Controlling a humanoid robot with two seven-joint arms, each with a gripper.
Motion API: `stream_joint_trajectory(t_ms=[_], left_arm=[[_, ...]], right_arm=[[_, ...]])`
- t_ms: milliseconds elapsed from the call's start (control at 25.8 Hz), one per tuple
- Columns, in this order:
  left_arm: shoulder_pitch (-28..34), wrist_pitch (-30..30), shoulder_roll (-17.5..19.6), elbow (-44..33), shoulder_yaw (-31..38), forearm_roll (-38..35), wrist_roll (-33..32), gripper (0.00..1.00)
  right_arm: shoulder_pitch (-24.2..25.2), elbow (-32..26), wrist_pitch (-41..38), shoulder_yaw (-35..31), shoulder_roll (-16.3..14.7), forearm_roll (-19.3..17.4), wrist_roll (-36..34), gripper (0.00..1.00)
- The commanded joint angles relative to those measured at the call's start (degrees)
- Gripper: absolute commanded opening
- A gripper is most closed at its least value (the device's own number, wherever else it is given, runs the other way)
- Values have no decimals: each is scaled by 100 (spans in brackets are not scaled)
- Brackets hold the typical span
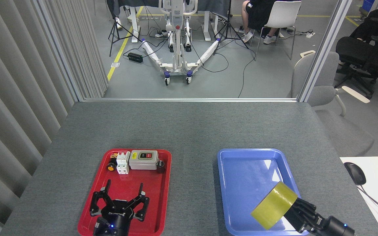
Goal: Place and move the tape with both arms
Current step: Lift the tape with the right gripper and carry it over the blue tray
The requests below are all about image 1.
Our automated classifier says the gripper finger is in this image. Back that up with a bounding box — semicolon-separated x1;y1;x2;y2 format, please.
292;198;325;224
285;207;321;234
89;179;115;217
128;183;150;220

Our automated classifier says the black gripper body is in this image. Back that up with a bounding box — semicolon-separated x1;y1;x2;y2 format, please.
309;216;355;236
93;200;135;236

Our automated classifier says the yellow tape roll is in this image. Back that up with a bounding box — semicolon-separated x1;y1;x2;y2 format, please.
251;181;298;230

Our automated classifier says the red plastic tray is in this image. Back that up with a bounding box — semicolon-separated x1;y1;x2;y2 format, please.
77;148;172;236

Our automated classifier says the white circuit breaker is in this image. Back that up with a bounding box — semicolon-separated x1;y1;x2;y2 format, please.
116;151;131;175

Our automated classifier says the black computer mouse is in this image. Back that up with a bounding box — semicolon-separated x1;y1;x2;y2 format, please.
344;162;367;186

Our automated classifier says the blue plastic tray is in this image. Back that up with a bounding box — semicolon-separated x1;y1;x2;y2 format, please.
217;148;311;236

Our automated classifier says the grey office chair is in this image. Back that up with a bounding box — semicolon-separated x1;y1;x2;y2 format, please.
287;51;375;157

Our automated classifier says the black power adapter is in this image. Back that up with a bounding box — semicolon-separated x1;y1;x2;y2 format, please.
128;52;143;64

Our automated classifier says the black office chair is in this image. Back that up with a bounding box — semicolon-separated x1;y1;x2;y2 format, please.
334;35;378;99

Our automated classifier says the black tripod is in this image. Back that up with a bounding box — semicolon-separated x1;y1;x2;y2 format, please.
213;0;249;55
108;0;142;57

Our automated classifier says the white wheeled stand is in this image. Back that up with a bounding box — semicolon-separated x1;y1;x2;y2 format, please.
141;0;221;86

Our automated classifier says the white chair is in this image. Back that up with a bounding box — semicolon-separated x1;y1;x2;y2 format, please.
254;1;302;61

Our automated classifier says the grey two-button switch box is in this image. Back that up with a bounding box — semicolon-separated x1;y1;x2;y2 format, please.
129;150;159;170

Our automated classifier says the silver table edge rail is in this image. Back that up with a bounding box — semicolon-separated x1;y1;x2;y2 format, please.
83;97;298;103

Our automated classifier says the silver post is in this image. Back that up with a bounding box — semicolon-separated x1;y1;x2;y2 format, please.
297;0;353;103

